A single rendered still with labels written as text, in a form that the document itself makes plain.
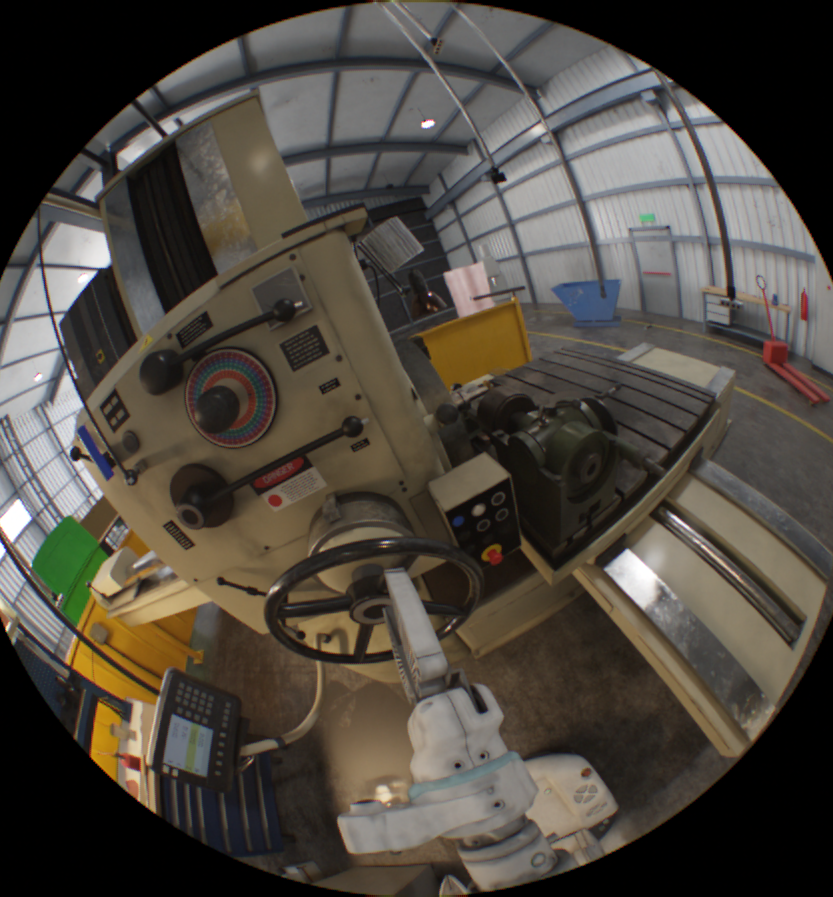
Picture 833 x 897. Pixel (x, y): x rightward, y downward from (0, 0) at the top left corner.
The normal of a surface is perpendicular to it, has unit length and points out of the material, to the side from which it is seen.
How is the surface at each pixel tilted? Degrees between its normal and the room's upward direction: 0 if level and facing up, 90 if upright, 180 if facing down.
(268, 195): 90
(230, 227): 90
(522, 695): 0
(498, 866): 1
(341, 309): 90
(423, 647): 27
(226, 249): 90
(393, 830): 18
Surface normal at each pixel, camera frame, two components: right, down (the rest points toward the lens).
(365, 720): -0.35, -0.79
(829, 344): -0.89, 0.44
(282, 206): 0.29, 0.42
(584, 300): -0.64, 0.59
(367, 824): 0.09, -0.91
